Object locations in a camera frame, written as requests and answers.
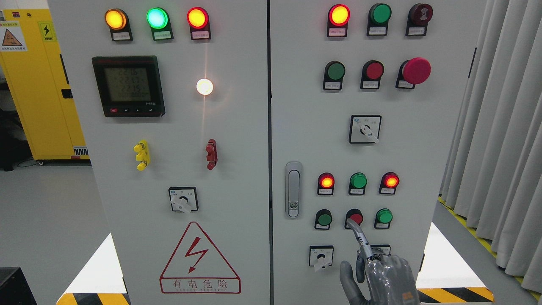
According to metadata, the white glowing indicator light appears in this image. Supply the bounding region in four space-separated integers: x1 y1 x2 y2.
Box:
196 78 214 96

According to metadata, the upper right rotary selector switch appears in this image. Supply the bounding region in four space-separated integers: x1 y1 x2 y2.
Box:
348 115 382 144

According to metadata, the yellow safety cabinet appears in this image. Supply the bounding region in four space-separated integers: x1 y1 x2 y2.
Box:
1 9 89 162

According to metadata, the dark red buzzer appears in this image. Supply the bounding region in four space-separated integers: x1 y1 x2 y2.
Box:
405 3 433 36

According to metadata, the red terminal block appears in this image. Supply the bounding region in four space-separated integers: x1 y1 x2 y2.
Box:
205 139 218 170

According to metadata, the green push button upper row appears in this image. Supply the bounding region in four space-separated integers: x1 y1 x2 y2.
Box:
323 61 346 91

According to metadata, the red emergency stop mushroom button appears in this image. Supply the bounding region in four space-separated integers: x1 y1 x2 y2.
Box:
395 57 431 89

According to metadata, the lower right green push button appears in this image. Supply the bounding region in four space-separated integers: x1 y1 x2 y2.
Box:
373 208 393 229

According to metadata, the red indicator light top right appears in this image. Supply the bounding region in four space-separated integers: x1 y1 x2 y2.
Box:
326 4 351 37

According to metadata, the red indicator light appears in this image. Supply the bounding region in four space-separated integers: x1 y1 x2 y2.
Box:
326 4 351 37
187 6 211 40
317 172 335 196
378 172 400 195

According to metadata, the lower green indicator light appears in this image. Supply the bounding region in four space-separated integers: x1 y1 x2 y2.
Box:
348 172 368 196

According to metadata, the left door rotary selector switch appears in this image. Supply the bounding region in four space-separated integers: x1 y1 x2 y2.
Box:
168 186 199 213

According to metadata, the lower left green push button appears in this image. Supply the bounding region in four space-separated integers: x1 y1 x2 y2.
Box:
314 209 333 230

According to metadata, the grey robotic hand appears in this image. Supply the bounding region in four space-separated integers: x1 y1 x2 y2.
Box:
339 218 420 305

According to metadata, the yellow terminal block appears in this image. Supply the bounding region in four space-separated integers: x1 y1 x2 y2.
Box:
133 140 151 171

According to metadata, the red push button upper row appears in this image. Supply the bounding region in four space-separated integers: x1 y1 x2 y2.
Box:
360 60 384 89

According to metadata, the red electric hazard warning sticker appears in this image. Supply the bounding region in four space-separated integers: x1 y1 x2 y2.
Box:
159 222 241 294

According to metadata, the red indicator light top left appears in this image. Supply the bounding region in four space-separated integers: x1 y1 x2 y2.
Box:
187 6 211 40

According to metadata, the lower left red indicator light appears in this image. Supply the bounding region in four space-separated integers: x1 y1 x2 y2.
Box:
317 172 335 196

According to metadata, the black digital power meter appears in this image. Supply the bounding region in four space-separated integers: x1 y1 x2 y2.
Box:
92 55 165 117

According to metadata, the black box bottom left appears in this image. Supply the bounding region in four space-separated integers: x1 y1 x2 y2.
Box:
0 266 37 305

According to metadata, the lower white rotary selector switch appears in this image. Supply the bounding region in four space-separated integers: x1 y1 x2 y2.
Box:
309 245 334 272

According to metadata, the black key selector switch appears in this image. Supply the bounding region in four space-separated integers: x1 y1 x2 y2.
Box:
371 244 391 257

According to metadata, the yellow indicator light top left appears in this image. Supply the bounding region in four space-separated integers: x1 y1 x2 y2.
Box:
105 8 133 41

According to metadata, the lower right red indicator light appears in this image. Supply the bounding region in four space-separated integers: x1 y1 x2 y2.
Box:
378 172 400 195

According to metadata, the grey electrical control cabinet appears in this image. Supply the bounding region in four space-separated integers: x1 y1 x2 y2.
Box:
48 0 488 305

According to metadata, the green indicator light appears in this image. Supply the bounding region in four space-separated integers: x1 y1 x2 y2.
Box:
366 3 392 36
147 7 174 41
348 172 368 196

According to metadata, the green indicator light top left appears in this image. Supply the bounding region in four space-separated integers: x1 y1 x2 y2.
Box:
147 7 174 41

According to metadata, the grey curtain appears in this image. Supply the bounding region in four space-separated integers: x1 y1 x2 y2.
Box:
440 0 542 293

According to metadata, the silver cabinet door handle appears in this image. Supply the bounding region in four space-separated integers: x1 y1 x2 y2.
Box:
285 161 302 218

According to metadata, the green indicator light top right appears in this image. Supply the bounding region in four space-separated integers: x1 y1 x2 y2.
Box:
366 3 392 36

